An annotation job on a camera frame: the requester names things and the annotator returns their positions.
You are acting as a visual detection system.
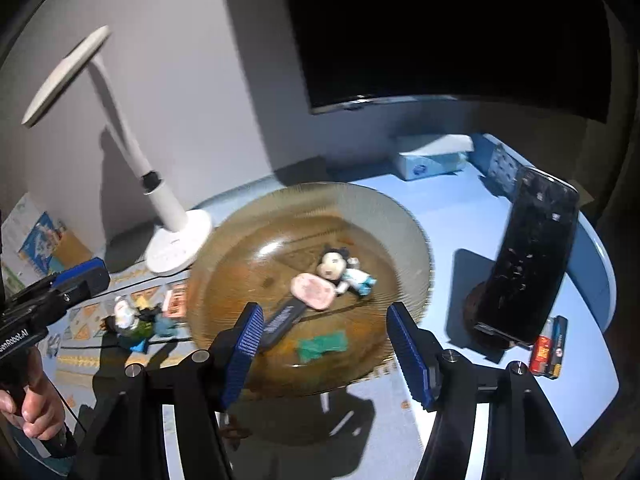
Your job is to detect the cartoon mouse figurine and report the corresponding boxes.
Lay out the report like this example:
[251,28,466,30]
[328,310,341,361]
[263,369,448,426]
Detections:
[316,245,377,300]

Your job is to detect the blue printed box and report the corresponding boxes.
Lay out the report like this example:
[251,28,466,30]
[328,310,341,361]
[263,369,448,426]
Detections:
[470,134,523,201]

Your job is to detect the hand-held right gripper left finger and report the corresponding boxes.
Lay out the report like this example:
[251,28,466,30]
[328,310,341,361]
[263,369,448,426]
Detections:
[82,302,266,480]

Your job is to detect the green rubbery toy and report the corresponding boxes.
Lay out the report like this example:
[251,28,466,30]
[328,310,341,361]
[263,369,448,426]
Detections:
[298,330,349,363]

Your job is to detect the black monitor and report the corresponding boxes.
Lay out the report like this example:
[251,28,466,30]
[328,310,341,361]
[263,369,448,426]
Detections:
[277,0,613,123]

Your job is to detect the amber ribbed glass bowl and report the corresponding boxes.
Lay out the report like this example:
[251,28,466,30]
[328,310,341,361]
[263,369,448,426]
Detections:
[187,181,433,398]

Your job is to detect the pink oval eraser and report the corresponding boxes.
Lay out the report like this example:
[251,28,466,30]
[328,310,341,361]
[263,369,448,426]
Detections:
[291,272,337,311]

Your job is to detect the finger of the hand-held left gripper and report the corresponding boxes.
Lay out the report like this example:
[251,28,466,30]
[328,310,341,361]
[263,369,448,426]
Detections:
[7,257,111,318]

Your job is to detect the pink small card box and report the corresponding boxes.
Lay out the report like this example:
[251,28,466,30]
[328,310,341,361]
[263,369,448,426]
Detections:
[162,282,190,320]

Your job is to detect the small teal figurine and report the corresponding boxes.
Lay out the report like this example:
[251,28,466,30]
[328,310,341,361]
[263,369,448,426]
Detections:
[150,310,186,338]

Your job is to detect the white green booklet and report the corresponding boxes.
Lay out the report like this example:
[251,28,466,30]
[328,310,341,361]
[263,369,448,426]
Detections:
[0,192,46,261]

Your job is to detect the white blue tissue box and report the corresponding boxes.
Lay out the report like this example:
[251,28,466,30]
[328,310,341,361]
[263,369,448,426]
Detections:
[391,134,475,181]

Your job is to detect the black smartphone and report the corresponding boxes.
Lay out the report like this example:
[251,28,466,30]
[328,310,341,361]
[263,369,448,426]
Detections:
[472,166,581,346]

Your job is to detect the person's left hand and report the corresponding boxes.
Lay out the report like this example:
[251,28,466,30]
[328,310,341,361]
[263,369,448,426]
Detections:
[0,347,67,442]

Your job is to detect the blue patterned table mat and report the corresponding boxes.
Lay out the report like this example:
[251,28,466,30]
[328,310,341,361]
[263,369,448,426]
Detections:
[10,255,431,480]

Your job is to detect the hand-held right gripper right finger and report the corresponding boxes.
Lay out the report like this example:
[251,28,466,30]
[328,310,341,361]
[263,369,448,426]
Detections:
[386,301,581,480]

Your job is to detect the white desk lamp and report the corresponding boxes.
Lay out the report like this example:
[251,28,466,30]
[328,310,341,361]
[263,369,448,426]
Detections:
[21,25,213,276]

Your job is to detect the red and black small pack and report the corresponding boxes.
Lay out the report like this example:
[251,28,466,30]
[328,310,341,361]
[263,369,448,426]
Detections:
[530,316,569,380]

